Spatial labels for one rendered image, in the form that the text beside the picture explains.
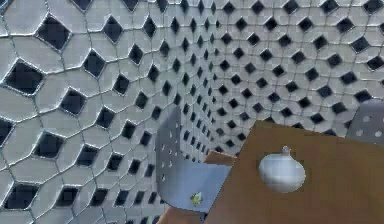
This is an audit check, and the grey perforated metal chair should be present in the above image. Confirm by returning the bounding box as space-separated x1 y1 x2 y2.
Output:
154 105 233 214
345 99 384 147

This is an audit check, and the small green yellow object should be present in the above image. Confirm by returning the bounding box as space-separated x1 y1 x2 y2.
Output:
189 191 204 207

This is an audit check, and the white round vase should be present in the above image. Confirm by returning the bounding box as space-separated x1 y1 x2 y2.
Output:
258 145 307 194

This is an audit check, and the brown wooden table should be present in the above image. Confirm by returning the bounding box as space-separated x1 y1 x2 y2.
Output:
156 119 384 224

